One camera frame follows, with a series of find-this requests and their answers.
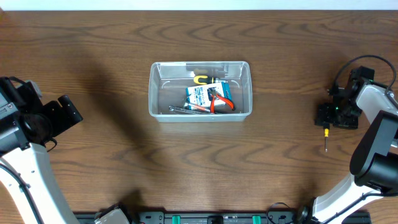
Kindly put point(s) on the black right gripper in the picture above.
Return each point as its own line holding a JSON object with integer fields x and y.
{"x": 351, "y": 124}

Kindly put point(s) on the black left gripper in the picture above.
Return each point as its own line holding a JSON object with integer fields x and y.
{"x": 58, "y": 112}

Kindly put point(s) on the black yellow slim screwdriver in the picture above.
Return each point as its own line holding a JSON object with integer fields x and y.
{"x": 326, "y": 136}

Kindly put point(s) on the silver offset ring wrench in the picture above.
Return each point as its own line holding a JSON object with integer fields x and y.
{"x": 187, "y": 111}

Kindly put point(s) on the red black handled cutters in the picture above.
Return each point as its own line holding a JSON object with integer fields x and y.
{"x": 216, "y": 96}

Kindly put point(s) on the black orange telescopic pickup tool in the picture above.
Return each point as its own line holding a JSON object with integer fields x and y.
{"x": 193, "y": 106}

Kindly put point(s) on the blue white small box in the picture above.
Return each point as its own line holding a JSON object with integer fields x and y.
{"x": 200, "y": 95}

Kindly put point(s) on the yellow black stubby screwdriver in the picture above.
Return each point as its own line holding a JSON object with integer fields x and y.
{"x": 206, "y": 80}

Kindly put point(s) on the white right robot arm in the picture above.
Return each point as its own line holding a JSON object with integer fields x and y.
{"x": 373, "y": 167}

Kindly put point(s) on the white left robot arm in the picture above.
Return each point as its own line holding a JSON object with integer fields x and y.
{"x": 26, "y": 172}

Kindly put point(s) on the clear plastic container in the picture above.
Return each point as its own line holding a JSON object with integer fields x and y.
{"x": 169, "y": 80}

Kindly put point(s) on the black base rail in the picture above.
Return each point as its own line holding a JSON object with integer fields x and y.
{"x": 120, "y": 214}

